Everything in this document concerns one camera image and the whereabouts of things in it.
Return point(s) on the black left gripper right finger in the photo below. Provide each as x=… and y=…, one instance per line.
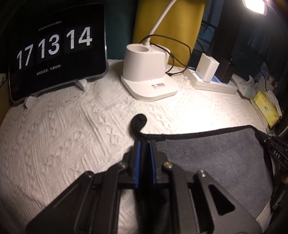
x=159, y=167

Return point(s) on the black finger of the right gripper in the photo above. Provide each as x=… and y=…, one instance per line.
x=276, y=146

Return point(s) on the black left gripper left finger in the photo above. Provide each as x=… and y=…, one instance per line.
x=130, y=176

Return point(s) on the purple and grey towel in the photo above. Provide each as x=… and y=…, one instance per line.
x=232, y=156

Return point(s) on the yellow tissue box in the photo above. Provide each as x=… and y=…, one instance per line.
x=269, y=107

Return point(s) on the white mesh basket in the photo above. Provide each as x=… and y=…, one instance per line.
x=266, y=83

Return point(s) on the green tissue pack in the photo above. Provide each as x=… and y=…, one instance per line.
x=245, y=87

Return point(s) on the white desk lamp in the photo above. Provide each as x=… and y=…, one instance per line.
x=146, y=74

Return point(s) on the white knitted table cloth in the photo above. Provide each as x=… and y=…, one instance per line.
x=68, y=131

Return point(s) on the white power strip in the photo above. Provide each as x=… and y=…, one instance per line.
x=214, y=85

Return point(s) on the black power adapter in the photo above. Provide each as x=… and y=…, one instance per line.
x=225, y=70

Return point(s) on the white charger block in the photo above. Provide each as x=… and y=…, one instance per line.
x=206, y=67

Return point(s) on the yellow chair back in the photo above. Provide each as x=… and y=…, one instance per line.
x=182, y=22

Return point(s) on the tablet showing clock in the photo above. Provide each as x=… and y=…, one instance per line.
x=53, y=43

